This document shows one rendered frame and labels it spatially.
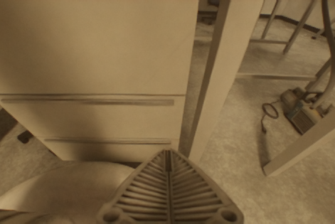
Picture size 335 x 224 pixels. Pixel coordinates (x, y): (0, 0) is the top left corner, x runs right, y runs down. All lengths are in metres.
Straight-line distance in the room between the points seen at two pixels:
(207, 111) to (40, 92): 0.41
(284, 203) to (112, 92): 0.92
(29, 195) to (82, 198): 0.13
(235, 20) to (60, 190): 0.57
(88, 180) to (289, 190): 0.94
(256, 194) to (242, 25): 0.79
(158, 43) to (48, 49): 0.21
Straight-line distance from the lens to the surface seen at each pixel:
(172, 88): 0.31
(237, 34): 0.28
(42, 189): 0.54
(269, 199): 0.93
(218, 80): 0.31
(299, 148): 0.77
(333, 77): 1.27
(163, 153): 0.17
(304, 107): 1.30
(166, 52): 0.27
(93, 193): 0.48
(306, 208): 1.03
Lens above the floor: 0.76
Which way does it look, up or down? 45 degrees down
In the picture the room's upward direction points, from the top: 1 degrees clockwise
